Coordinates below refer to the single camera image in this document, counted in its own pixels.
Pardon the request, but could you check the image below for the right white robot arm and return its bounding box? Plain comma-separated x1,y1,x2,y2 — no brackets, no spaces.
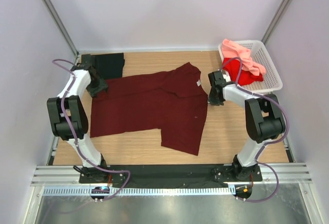
208,70,287,181

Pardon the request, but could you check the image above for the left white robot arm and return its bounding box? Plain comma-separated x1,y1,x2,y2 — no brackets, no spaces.
47,55,109,183

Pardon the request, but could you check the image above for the dark red t shirt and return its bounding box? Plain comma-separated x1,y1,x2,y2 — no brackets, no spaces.
90,62,208,156

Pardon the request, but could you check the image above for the bright red t shirt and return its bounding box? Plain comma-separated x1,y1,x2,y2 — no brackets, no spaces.
223,58,264,86

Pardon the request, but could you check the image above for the left aluminium frame post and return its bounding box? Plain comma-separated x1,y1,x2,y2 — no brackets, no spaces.
42,0,79,57

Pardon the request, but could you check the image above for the white plastic basket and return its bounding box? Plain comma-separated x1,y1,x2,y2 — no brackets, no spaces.
218,40,283,94

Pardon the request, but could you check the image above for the folded black t shirt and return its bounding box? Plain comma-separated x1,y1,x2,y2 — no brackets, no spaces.
95,53,125,80

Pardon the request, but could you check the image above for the pink t shirt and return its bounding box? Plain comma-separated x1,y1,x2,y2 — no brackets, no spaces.
221,39,266,76

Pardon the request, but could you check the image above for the aluminium front rail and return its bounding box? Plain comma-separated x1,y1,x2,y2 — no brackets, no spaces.
31,162,312,185

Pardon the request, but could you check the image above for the right aluminium frame post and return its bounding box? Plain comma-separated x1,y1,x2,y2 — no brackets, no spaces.
261,0,292,45

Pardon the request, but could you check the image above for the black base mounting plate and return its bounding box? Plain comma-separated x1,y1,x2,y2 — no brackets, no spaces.
73,164,263,189

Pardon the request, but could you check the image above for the white slotted cable duct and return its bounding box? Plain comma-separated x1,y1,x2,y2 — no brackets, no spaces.
43,185,235,197

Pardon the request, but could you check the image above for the aluminium frame post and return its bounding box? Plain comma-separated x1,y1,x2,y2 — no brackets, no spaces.
42,0,79,57
261,0,292,45

